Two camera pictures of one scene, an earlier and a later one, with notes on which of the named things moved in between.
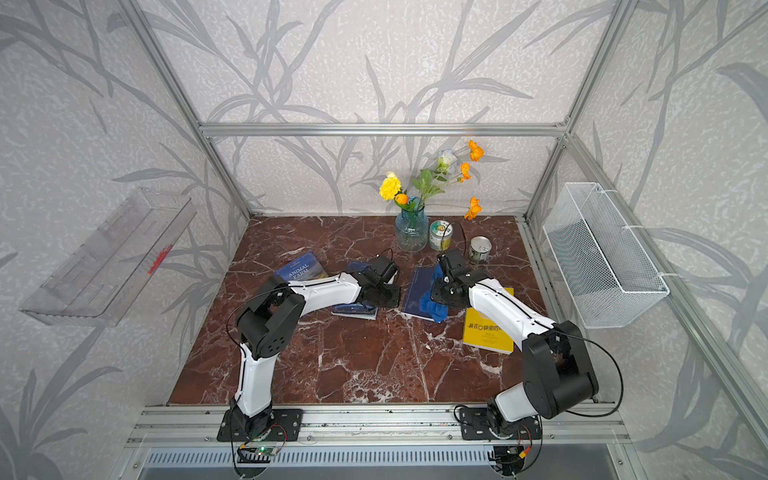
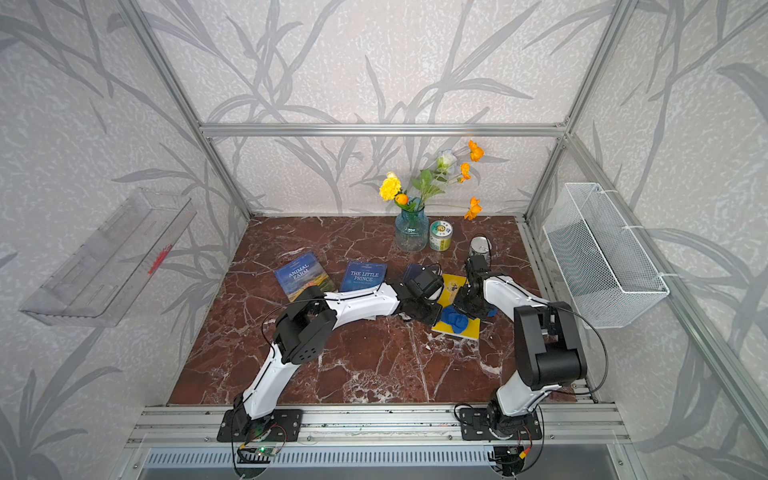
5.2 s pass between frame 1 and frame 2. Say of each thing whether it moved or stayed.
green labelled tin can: stayed
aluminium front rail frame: stayed
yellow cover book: moved
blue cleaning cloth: moved
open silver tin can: stayed
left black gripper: moved
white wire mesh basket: stayed
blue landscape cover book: stayed
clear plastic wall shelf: stayed
